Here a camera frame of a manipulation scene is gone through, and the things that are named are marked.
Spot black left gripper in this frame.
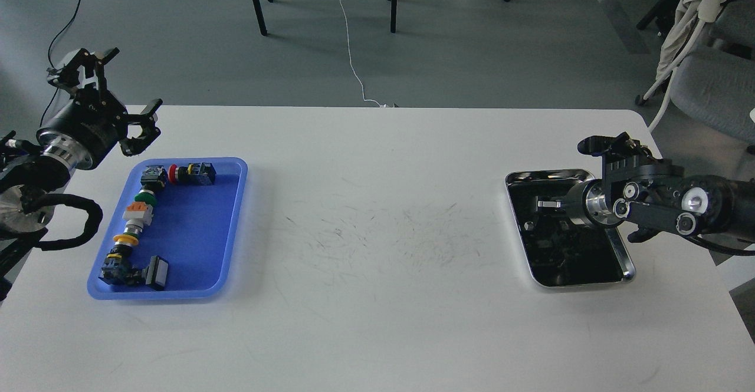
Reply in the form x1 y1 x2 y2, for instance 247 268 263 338
37 47 163 170

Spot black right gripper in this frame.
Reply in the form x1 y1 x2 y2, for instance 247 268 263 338
537 195 582 226

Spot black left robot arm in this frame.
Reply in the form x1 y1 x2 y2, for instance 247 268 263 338
1 48 162 298

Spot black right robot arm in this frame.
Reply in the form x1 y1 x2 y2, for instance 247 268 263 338
536 157 753 256

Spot steel metal tray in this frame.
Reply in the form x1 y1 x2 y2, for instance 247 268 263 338
505 169 636 289

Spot orange white push button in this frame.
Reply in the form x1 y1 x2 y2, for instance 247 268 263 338
122 201 153 237

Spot red emergency stop button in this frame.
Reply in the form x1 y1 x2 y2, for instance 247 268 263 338
167 163 216 186

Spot blue plastic tray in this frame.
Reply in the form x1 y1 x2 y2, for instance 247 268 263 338
87 157 248 301

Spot black square push button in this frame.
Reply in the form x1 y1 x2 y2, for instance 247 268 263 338
127 255 169 292

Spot grey office chair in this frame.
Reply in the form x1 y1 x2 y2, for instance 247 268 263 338
635 0 754 153

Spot beige jacket on chair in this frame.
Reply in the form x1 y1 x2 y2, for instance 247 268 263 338
643 0 755 130

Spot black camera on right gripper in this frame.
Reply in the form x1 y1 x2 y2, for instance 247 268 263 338
577 132 665 182

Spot white floor cable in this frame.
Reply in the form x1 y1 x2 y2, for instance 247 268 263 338
283 0 402 108

